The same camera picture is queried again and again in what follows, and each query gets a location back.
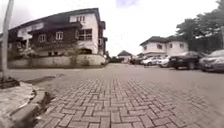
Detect pale pole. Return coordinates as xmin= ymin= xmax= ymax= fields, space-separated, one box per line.
xmin=0 ymin=0 xmax=15 ymax=82

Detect pale car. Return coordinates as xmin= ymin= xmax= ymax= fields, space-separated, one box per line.
xmin=156 ymin=55 xmax=172 ymax=69

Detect large dark-roofed white house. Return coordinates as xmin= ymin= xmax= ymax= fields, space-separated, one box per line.
xmin=0 ymin=7 xmax=108 ymax=58

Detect grey concrete kerb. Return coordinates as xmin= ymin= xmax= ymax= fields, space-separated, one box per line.
xmin=0 ymin=76 xmax=48 ymax=128

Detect white house with dark roof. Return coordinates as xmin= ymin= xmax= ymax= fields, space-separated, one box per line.
xmin=138 ymin=34 xmax=190 ymax=59

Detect grey car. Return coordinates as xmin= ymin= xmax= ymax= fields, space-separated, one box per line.
xmin=198 ymin=49 xmax=224 ymax=73

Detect pale boundary wall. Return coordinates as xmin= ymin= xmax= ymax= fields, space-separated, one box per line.
xmin=6 ymin=53 xmax=107 ymax=70

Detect dark car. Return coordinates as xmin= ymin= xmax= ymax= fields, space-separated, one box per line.
xmin=129 ymin=57 xmax=144 ymax=66

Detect red brick paved road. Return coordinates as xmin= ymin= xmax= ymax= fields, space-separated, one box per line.
xmin=0 ymin=62 xmax=224 ymax=128

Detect white car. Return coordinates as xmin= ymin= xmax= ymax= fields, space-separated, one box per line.
xmin=141 ymin=56 xmax=164 ymax=67

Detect small building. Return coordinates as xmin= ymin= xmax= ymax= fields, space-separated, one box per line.
xmin=116 ymin=49 xmax=135 ymax=64

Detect dark trees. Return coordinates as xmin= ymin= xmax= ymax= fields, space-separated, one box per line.
xmin=175 ymin=0 xmax=224 ymax=55

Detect black car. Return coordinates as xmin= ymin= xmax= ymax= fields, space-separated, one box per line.
xmin=168 ymin=51 xmax=205 ymax=71

